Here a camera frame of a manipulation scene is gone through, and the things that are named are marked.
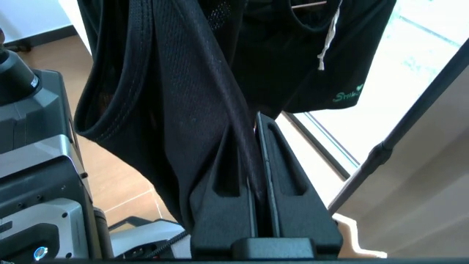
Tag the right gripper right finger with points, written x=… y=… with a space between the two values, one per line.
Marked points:
x=300 y=212

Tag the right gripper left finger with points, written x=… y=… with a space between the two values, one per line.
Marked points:
x=223 y=216

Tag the black shirt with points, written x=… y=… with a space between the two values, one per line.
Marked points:
x=176 y=91

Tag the black clothes rack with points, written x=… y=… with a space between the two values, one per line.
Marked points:
x=381 y=152

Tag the beige curtain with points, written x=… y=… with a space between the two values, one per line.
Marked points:
x=421 y=201

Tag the window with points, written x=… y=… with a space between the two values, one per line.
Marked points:
x=403 y=73

